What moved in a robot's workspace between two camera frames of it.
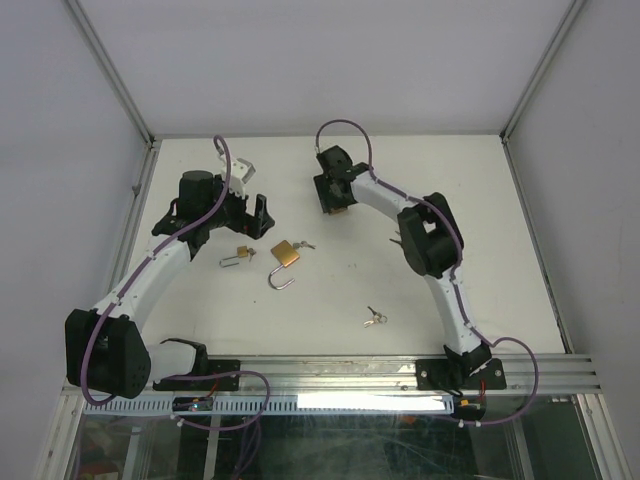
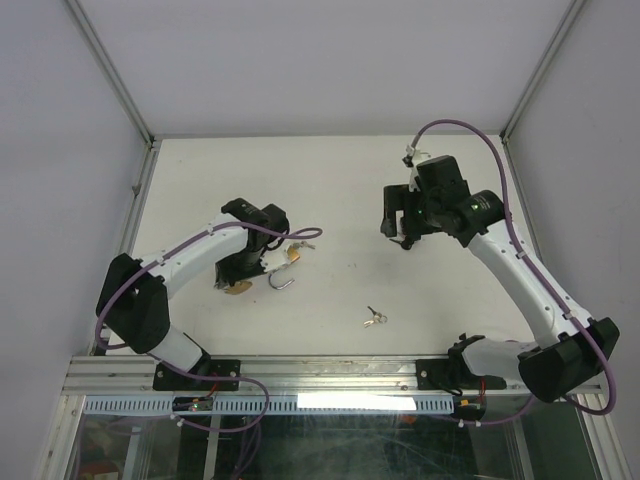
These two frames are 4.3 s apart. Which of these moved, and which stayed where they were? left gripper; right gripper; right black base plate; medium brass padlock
Moved: right gripper; left gripper
Stayed: medium brass padlock; right black base plate
